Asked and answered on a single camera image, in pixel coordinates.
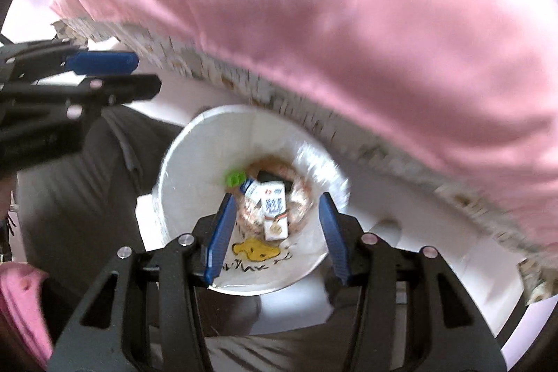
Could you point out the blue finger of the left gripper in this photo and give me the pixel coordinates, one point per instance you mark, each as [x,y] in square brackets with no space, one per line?
[102,63]
[117,90]

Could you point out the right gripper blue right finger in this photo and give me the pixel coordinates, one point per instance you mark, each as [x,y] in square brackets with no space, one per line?
[330,220]

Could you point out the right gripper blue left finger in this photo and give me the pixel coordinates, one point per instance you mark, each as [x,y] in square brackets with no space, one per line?
[217,239]

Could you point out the white blue yogurt cup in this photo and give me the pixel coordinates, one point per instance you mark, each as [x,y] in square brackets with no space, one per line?
[251,189]

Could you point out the green toy brick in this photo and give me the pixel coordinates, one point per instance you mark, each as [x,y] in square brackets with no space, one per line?
[235,178]

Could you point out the small white milk box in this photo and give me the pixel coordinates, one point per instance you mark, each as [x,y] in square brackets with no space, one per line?
[274,209]

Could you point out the white lined trash bin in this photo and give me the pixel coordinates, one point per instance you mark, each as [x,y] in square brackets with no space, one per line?
[191,185]

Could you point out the pink quilted garment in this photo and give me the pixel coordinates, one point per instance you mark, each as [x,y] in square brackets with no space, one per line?
[23,328]

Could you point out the pink floral bed cover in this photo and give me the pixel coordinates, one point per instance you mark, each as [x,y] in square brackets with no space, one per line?
[468,87]

